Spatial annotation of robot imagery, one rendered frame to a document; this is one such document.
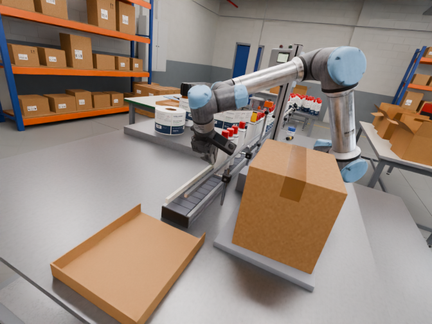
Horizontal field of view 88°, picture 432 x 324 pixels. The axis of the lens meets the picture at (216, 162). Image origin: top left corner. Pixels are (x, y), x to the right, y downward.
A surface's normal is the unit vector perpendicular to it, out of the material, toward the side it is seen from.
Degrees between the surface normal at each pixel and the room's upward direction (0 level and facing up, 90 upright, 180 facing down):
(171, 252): 0
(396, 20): 90
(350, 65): 83
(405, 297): 0
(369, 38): 90
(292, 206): 90
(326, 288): 0
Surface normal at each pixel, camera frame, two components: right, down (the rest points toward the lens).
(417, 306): 0.14, -0.90
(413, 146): -0.38, 0.33
